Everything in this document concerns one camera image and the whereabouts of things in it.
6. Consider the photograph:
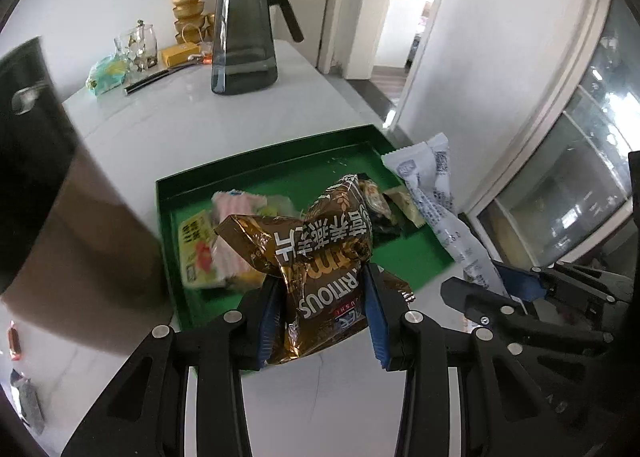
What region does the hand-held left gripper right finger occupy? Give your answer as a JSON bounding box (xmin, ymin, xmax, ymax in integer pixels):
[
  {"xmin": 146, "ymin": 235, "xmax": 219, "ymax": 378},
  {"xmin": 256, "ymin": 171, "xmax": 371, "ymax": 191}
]
[{"xmin": 362, "ymin": 262, "xmax": 576, "ymax": 457}]

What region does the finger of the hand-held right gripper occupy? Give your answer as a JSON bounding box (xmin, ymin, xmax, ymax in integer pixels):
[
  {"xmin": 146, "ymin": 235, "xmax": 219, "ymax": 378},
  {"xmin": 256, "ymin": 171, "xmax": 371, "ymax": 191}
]
[
  {"xmin": 440, "ymin": 276, "xmax": 531, "ymax": 330},
  {"xmin": 492, "ymin": 261, "xmax": 632, "ymax": 310}
]

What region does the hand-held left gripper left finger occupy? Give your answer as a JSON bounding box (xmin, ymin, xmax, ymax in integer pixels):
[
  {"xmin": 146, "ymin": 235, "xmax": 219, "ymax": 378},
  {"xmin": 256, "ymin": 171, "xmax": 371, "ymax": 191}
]
[{"xmin": 60, "ymin": 277, "xmax": 283, "ymax": 457}]

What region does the white silver snack packet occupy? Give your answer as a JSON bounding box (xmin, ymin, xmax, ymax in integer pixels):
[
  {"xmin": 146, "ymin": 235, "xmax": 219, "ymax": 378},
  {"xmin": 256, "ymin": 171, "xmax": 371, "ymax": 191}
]
[{"xmin": 381, "ymin": 133, "xmax": 508, "ymax": 295}]

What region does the yellow snack packet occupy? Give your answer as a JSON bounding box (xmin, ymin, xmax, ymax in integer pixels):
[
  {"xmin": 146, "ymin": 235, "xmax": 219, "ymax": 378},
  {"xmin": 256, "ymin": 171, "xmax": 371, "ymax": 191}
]
[{"xmin": 178, "ymin": 210, "xmax": 226, "ymax": 289}]

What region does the brown snack packet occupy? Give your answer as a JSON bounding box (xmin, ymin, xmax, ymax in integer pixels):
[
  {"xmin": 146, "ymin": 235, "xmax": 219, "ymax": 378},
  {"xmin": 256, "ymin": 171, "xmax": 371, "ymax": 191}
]
[{"xmin": 214, "ymin": 176, "xmax": 413, "ymax": 365}]

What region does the pale green candy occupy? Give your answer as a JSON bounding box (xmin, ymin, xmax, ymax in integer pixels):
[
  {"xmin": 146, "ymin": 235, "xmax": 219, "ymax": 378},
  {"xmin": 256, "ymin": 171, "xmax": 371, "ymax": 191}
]
[{"xmin": 384, "ymin": 186, "xmax": 426, "ymax": 228}]

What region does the black gold cookie packet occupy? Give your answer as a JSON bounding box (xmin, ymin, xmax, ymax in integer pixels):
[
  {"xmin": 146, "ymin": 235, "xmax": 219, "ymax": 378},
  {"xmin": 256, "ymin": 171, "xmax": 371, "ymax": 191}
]
[{"xmin": 357, "ymin": 177, "xmax": 402, "ymax": 238}]

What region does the green tray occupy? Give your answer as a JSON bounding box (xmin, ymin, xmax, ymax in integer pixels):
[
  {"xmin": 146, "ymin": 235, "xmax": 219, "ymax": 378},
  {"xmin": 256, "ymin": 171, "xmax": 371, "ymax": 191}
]
[{"xmin": 155, "ymin": 124, "xmax": 453, "ymax": 378}]

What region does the glass sliding door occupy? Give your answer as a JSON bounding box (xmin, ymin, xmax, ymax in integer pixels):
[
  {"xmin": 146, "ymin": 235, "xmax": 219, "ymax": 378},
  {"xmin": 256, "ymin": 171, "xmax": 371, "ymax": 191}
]
[{"xmin": 465, "ymin": 0, "xmax": 640, "ymax": 288}]

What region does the copper canister with black lid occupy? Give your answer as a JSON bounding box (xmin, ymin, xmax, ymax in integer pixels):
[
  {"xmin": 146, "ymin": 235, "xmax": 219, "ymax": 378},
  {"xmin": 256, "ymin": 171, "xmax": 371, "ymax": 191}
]
[{"xmin": 0, "ymin": 36, "xmax": 168, "ymax": 355}]

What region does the dark white snack packet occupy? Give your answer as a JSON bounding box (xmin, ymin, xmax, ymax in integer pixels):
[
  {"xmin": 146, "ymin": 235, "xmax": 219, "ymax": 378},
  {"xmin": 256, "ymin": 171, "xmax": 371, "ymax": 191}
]
[{"xmin": 10, "ymin": 369, "xmax": 46, "ymax": 435}]

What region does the black utensil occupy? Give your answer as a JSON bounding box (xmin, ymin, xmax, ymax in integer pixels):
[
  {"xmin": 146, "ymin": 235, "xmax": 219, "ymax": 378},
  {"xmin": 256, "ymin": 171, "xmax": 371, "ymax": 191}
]
[{"xmin": 123, "ymin": 64, "xmax": 193, "ymax": 97}]

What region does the yellow box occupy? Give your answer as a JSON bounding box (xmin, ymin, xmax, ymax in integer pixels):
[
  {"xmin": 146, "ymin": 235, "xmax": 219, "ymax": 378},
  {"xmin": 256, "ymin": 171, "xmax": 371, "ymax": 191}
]
[{"xmin": 160, "ymin": 42, "xmax": 201, "ymax": 69}]

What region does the grey glass pitcher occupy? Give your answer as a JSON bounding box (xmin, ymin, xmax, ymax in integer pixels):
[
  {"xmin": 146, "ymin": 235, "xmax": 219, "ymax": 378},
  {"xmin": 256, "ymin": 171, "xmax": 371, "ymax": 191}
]
[{"xmin": 211, "ymin": 0, "xmax": 305, "ymax": 96}]

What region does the green tissue pack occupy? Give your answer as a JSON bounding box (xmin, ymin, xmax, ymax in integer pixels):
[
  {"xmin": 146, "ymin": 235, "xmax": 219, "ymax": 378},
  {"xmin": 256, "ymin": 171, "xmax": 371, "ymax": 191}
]
[{"xmin": 86, "ymin": 57, "xmax": 132, "ymax": 96}]

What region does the bright doorway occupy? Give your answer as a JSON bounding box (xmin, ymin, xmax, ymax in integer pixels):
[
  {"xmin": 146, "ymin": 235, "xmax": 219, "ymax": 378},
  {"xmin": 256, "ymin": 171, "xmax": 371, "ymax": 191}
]
[{"xmin": 372, "ymin": 0, "xmax": 453, "ymax": 70}]

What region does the clear glass cup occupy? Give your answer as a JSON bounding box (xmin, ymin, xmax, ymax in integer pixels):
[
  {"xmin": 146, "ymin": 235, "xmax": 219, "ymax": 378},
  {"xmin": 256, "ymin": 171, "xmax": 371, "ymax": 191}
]
[{"xmin": 114, "ymin": 20, "xmax": 160, "ymax": 70}]

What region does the stack of golden bowls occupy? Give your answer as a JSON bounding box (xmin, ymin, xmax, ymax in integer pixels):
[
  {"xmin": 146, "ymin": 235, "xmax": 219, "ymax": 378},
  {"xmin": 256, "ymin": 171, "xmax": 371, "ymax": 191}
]
[{"xmin": 170, "ymin": 0, "xmax": 208, "ymax": 45}]

